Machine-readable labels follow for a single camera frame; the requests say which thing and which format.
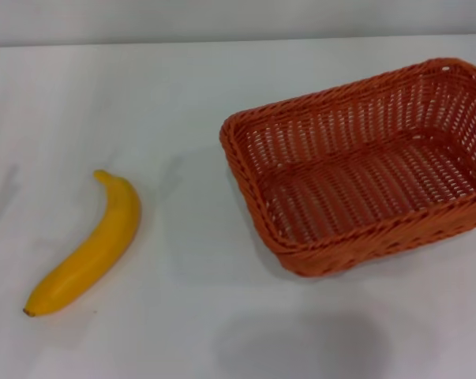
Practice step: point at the yellow banana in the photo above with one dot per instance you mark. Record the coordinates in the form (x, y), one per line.
(111, 221)

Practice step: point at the orange woven plastic basket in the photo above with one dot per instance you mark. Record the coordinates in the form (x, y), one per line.
(364, 185)

